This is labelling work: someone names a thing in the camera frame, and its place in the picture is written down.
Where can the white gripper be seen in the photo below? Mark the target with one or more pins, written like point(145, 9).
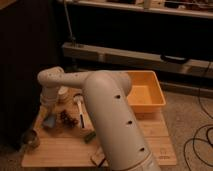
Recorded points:
point(48, 98)

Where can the blue sponge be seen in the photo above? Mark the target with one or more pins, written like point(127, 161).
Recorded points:
point(49, 121)

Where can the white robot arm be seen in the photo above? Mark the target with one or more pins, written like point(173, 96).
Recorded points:
point(105, 98)

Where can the brown pine cone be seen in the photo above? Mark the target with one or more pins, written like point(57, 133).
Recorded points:
point(66, 119)

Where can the white paper cup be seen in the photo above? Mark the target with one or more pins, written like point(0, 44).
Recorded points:
point(63, 94)

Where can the metal cup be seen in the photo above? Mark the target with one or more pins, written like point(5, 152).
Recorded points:
point(31, 139)

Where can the green chili pepper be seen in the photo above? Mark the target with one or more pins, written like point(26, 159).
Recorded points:
point(89, 137)

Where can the metal stand pole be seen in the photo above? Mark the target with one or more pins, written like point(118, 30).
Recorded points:
point(71, 36)

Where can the yellow plastic bin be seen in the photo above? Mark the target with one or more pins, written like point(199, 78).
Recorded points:
point(146, 95)

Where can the upper wooden shelf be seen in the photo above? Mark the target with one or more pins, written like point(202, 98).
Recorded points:
point(143, 8)

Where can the metal shelf rail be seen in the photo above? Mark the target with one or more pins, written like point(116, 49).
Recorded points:
point(136, 59)

